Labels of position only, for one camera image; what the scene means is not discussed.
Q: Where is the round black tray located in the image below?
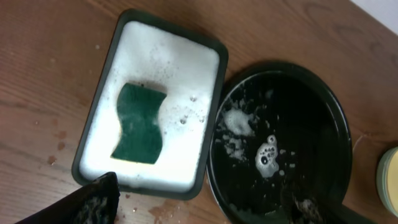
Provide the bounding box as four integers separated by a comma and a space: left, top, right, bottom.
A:
207, 61, 353, 223

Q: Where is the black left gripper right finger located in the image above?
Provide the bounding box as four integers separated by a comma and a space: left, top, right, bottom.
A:
280, 183, 374, 224

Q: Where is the black rectangular soap tray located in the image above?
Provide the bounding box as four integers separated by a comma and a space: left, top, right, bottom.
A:
72, 9, 228, 200

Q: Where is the green yellow sponge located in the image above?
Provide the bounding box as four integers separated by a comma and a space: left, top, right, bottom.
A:
111, 83, 167, 164

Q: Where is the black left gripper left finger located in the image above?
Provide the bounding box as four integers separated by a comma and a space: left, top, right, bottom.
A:
17, 172, 120, 224

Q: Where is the yellow plate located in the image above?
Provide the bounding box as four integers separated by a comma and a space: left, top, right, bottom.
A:
381, 147, 398, 215

